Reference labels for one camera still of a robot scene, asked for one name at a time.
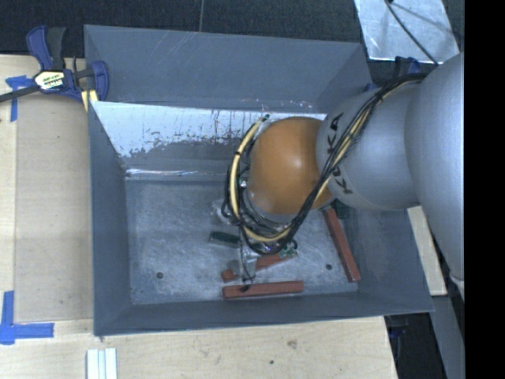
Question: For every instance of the grey metal bin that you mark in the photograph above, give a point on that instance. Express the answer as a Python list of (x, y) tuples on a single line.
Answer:
[(177, 211)]

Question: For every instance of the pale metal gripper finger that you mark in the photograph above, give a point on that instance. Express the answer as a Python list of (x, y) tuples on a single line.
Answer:
[(236, 267), (250, 260)]

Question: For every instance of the dark green flat block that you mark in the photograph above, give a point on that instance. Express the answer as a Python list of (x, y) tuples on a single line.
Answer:
[(223, 238)]

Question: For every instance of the red-brown flat block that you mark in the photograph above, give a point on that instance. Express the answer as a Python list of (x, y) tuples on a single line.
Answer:
[(272, 289), (266, 263), (341, 247)]

